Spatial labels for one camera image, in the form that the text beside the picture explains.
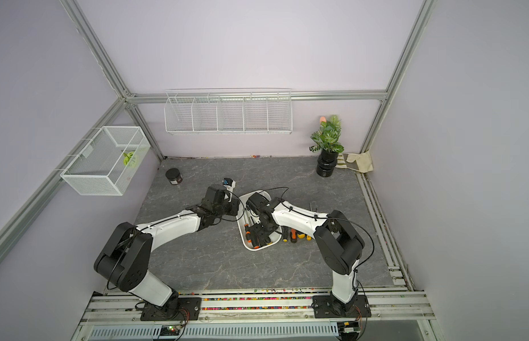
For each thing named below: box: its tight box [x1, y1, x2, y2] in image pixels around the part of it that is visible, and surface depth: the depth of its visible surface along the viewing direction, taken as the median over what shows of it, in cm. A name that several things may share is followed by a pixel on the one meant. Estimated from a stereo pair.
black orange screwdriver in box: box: [243, 223, 253, 243], surface depth 90 cm
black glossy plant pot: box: [316, 149, 339, 178], surface depth 110 cm
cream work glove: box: [342, 150, 374, 174], surface depth 122 cm
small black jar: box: [164, 167, 184, 186], surface depth 111 cm
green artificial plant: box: [309, 114, 345, 154], surface depth 96 cm
